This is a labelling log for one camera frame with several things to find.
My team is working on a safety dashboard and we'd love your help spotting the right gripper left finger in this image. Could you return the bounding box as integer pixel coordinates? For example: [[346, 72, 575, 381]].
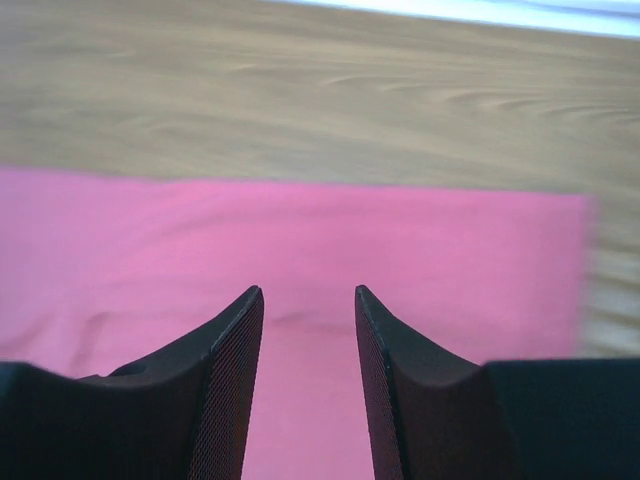
[[1, 286, 264, 479]]

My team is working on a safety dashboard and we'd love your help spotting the red t shirt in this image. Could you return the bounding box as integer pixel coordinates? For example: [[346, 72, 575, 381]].
[[1, 170, 590, 479]]

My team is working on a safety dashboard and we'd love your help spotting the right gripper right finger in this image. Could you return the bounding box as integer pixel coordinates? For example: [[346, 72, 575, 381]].
[[355, 286, 639, 479]]

